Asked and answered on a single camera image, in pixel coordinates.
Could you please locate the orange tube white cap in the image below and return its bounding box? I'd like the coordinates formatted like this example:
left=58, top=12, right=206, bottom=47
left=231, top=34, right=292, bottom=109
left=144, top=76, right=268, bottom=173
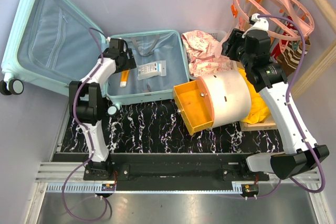
left=120, top=70, right=130, bottom=88

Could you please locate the cream pink-print cloth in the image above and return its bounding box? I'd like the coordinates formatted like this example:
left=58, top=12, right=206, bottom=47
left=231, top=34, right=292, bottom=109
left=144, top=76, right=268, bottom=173
left=181, top=29, right=234, bottom=79

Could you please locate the white toiletry pack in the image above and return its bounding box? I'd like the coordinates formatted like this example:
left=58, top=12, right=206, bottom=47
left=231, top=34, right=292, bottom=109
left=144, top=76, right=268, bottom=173
left=137, top=60, right=166, bottom=80

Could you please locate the white round drum box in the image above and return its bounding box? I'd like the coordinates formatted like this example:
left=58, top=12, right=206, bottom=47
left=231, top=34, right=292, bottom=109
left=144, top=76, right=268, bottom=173
left=173, top=70, right=251, bottom=135

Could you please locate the light blue hard-shell suitcase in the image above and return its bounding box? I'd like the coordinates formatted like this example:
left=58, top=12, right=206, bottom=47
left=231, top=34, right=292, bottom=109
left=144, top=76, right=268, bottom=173
left=1, top=0, right=189, bottom=105

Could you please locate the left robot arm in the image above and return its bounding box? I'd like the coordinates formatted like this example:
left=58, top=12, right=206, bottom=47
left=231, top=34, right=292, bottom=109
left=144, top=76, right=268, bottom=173
left=69, top=38, right=137, bottom=180

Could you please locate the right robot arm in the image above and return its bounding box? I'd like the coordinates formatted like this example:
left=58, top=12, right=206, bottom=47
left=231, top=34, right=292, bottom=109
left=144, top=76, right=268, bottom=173
left=221, top=28, right=330, bottom=180

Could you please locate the translucent pink plastic bag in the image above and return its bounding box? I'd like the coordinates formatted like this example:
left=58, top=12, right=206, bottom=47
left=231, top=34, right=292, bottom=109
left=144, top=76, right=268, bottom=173
left=219, top=23, right=242, bottom=57

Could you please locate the white perforated plastic basket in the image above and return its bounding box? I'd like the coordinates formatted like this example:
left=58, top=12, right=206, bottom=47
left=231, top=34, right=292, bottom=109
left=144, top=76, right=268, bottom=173
left=183, top=28, right=228, bottom=80

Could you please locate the brown striped cloth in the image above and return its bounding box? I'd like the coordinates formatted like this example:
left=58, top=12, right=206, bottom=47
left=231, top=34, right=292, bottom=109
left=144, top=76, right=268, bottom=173
left=274, top=41, right=303, bottom=77

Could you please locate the red cloth item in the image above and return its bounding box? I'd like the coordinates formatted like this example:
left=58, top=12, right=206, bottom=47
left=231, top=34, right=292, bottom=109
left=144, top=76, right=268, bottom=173
left=271, top=21, right=298, bottom=60

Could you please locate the pink round clip hanger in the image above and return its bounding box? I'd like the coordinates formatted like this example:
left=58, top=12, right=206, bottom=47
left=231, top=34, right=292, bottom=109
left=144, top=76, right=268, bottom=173
left=231, top=0, right=314, bottom=38

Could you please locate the yellow cloth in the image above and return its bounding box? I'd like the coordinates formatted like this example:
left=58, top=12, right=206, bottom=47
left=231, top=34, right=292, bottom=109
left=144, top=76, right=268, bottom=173
left=238, top=68, right=270, bottom=124

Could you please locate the wooden tray base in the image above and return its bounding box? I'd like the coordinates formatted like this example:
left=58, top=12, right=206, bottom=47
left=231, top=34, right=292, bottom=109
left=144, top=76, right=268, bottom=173
left=239, top=119, right=277, bottom=131

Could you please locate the black marble pattern mat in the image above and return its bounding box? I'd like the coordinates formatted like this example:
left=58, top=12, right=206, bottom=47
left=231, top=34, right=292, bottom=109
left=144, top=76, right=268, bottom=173
left=52, top=42, right=302, bottom=155

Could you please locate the wooden hanger rack frame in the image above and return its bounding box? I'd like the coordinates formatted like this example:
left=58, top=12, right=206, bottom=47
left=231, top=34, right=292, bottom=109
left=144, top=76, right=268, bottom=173
left=293, top=0, right=335, bottom=105

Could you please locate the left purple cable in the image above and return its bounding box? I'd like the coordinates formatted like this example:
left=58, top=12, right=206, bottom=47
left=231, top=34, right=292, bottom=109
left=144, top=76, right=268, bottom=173
left=61, top=27, right=113, bottom=221

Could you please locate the purple cable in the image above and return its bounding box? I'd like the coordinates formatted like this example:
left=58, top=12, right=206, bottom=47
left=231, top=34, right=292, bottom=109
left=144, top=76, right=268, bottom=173
left=254, top=14, right=327, bottom=200
left=61, top=27, right=113, bottom=221

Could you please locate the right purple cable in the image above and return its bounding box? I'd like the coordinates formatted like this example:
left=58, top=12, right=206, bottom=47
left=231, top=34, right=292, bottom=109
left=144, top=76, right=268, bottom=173
left=254, top=14, right=327, bottom=200

